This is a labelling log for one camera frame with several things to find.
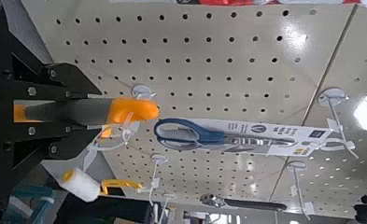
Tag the white pegboard hook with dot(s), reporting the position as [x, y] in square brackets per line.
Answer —
[330, 95]
[169, 196]
[140, 91]
[296, 165]
[159, 158]

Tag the blue grey plastic crate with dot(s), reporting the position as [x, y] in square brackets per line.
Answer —
[31, 193]

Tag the grey display stand panel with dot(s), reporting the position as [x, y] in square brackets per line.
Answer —
[25, 25]

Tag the white plastic tie loop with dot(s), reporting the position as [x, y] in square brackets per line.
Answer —
[90, 157]

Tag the cream perforated pegboard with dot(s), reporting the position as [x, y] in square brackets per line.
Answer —
[196, 49]

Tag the blue scissors on package card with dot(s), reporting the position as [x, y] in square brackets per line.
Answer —
[187, 135]

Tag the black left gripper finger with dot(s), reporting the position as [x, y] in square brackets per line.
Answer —
[59, 140]
[59, 84]

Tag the yellow grey paint brush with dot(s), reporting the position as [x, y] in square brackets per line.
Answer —
[134, 109]

